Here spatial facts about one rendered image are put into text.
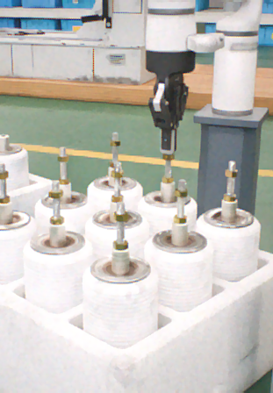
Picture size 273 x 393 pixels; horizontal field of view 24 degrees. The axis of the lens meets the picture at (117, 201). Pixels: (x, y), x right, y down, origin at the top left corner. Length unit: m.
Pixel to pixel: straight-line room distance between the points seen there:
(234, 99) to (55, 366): 0.79
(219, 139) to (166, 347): 0.72
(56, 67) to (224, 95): 1.89
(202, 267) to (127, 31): 2.36
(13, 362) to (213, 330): 0.28
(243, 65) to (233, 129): 0.14
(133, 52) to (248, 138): 1.70
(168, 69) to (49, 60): 2.32
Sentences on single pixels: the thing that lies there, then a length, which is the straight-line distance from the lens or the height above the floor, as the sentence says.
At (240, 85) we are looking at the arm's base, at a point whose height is 0.37.
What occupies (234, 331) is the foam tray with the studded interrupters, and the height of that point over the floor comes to 0.13.
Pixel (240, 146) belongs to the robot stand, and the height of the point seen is 0.24.
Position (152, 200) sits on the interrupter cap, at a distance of 1.02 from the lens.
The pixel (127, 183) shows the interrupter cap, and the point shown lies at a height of 0.25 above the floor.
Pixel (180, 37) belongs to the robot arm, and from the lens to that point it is 0.94.
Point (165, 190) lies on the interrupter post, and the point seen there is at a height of 0.27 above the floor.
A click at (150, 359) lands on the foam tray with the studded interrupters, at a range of 0.77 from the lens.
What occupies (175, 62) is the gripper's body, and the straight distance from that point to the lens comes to 0.94.
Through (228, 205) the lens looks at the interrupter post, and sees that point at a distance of 0.95.
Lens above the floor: 0.60
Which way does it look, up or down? 20 degrees down
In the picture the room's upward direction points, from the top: straight up
